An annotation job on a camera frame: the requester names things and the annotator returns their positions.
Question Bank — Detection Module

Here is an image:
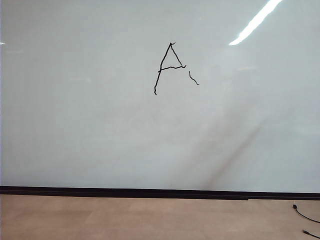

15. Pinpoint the whiteboard with black frame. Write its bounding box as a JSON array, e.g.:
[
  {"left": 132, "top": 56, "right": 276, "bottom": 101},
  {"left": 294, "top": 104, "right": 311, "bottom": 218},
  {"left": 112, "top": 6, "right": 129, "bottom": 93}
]
[{"left": 0, "top": 0, "right": 320, "bottom": 201}]

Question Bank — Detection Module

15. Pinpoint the black cable with plug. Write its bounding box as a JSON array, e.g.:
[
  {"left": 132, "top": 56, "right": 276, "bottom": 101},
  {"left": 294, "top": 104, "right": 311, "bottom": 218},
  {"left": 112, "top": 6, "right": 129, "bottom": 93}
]
[{"left": 291, "top": 199, "right": 320, "bottom": 224}]

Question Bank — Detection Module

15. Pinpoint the thin black cable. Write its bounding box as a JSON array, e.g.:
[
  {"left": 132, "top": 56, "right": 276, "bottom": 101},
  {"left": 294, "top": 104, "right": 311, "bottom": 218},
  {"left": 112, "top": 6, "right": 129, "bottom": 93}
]
[{"left": 301, "top": 228, "right": 320, "bottom": 240}]

